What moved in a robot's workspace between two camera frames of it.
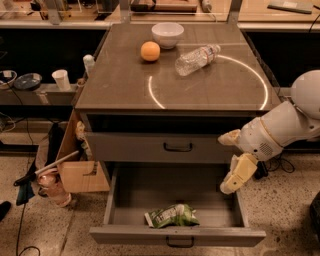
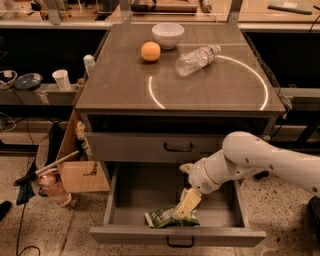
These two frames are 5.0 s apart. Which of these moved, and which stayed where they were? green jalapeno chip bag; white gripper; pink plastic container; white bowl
Moved: white gripper
Stayed: pink plastic container; white bowl; green jalapeno chip bag
